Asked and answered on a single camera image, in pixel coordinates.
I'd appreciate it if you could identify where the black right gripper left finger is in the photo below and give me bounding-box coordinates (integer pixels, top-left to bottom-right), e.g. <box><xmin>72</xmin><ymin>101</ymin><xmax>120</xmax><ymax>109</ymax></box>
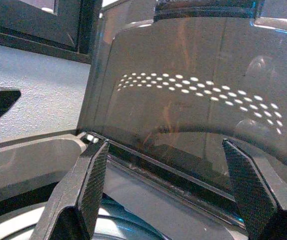
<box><xmin>30</xmin><ymin>139</ymin><xmax>110</xmax><ymax>240</ymax></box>

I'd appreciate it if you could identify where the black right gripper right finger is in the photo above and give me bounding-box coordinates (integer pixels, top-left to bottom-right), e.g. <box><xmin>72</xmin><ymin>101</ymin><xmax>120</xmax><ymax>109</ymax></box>
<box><xmin>222</xmin><ymin>138</ymin><xmax>287</xmax><ymax>240</ymax></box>

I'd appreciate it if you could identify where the grey top-load washing machine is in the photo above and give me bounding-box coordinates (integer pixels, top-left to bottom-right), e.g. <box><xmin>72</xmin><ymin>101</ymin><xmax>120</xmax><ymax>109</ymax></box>
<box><xmin>0</xmin><ymin>131</ymin><xmax>287</xmax><ymax>240</ymax></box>

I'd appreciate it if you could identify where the smoked transparent washer lid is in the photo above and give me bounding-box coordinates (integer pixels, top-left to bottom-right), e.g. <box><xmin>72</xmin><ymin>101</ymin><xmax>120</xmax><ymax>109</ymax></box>
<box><xmin>77</xmin><ymin>0</ymin><xmax>287</xmax><ymax>227</ymax></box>

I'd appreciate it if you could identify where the black window frame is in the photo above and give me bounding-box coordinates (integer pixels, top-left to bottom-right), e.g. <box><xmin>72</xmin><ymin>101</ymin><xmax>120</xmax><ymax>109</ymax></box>
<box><xmin>0</xmin><ymin>0</ymin><xmax>103</xmax><ymax>65</ymax></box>

